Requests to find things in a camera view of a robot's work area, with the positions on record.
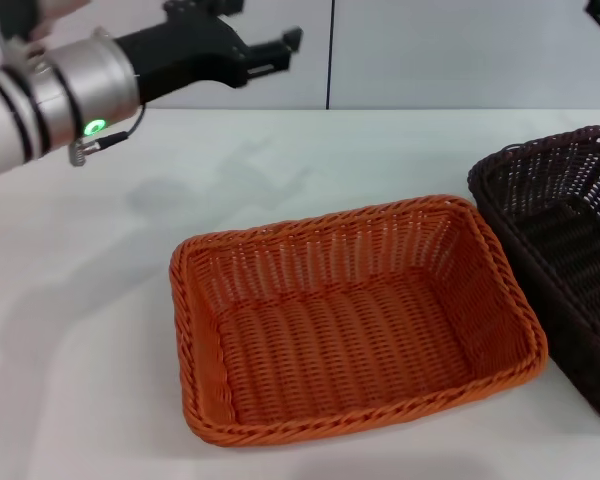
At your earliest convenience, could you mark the dark brown woven basket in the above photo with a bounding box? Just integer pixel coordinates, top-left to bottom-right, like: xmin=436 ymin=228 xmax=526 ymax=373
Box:
xmin=467 ymin=124 xmax=600 ymax=436

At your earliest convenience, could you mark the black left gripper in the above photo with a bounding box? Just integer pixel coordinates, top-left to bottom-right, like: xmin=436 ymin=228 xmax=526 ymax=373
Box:
xmin=113 ymin=0 xmax=304 ymax=105

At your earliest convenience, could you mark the orange woven basket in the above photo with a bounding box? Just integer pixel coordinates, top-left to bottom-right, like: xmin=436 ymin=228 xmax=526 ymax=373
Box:
xmin=168 ymin=193 xmax=550 ymax=449

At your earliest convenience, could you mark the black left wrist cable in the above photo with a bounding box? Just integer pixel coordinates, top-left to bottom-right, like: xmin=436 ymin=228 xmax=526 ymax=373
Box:
xmin=69 ymin=102 xmax=147 ymax=169

